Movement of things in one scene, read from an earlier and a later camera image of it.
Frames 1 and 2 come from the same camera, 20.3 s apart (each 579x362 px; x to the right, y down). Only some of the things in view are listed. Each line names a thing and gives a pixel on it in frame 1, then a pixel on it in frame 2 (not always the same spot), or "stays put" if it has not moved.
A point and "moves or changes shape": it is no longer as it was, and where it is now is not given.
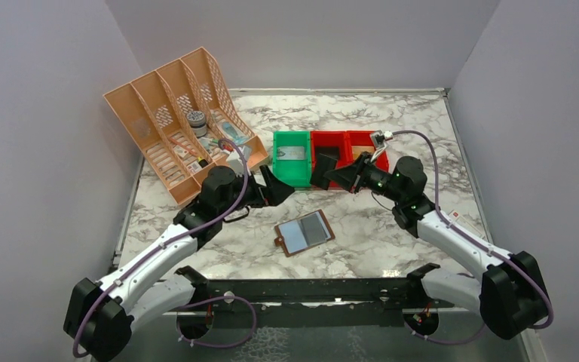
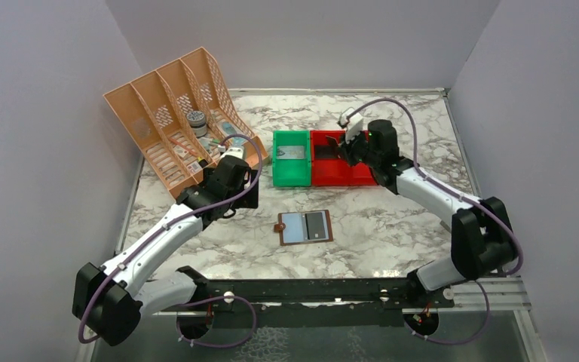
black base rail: [308, 303] stays put
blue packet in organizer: [231, 131] stays put
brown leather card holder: [304, 232] moves or changes shape
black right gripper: [353, 176] -> [346, 148]
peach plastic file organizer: [187, 119] stays put
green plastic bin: [292, 157] stays put
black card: [324, 164] -> [332, 146]
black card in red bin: [331, 151] stays put
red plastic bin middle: [330, 139] stays put
